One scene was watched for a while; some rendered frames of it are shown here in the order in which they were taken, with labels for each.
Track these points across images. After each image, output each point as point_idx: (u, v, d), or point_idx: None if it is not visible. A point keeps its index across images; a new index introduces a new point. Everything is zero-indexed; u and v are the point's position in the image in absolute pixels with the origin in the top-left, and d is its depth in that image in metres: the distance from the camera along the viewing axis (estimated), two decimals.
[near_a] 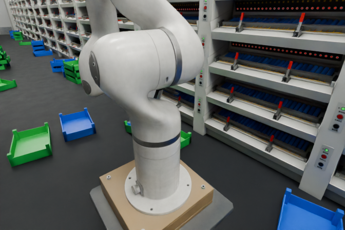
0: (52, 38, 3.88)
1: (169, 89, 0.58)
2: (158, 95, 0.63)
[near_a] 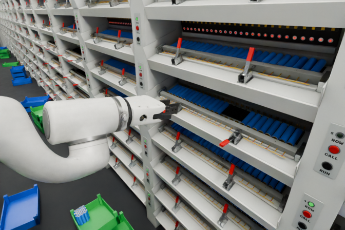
0: (31, 65, 3.76)
1: (172, 112, 0.58)
2: None
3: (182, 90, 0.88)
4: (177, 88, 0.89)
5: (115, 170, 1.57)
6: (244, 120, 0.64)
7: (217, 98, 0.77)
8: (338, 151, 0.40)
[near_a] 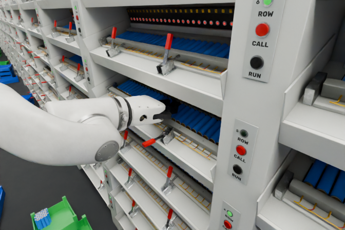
0: None
1: (172, 112, 0.58)
2: None
3: (132, 86, 0.81)
4: (128, 83, 0.83)
5: (85, 171, 1.51)
6: (180, 117, 0.58)
7: (161, 94, 0.70)
8: (244, 152, 0.33)
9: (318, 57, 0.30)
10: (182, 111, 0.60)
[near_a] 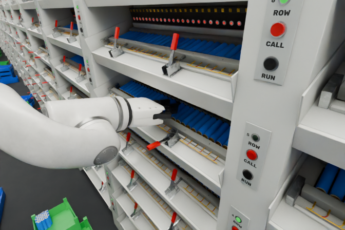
0: None
1: (163, 101, 0.60)
2: None
3: (134, 87, 0.80)
4: (130, 84, 0.81)
5: (86, 172, 1.49)
6: (185, 119, 0.57)
7: (165, 95, 0.69)
8: (255, 156, 0.32)
9: (334, 58, 0.29)
10: (187, 113, 0.59)
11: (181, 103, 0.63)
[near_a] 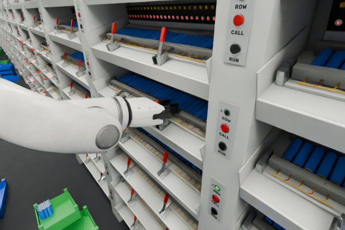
0: (18, 63, 3.74)
1: (163, 101, 0.60)
2: None
3: (132, 78, 0.87)
4: (128, 76, 0.88)
5: (86, 165, 1.55)
6: (178, 103, 0.63)
7: (161, 84, 0.76)
8: (227, 129, 0.38)
9: (290, 45, 0.35)
10: (180, 98, 0.66)
11: (175, 91, 0.70)
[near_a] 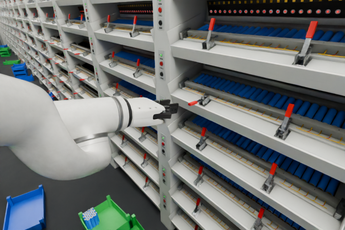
0: (33, 63, 3.67)
1: (163, 101, 0.60)
2: None
3: (209, 79, 0.80)
4: (204, 77, 0.81)
5: (125, 170, 1.48)
6: (292, 109, 0.56)
7: (253, 87, 0.68)
8: None
9: None
10: (289, 102, 0.59)
11: (277, 94, 0.63)
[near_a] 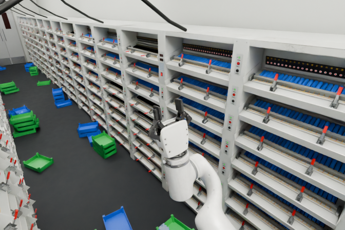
0: (72, 90, 4.26)
1: (157, 114, 0.56)
2: (164, 124, 0.62)
3: (254, 154, 1.38)
4: (250, 152, 1.40)
5: None
6: (303, 184, 1.15)
7: None
8: None
9: None
10: (302, 179, 1.17)
11: None
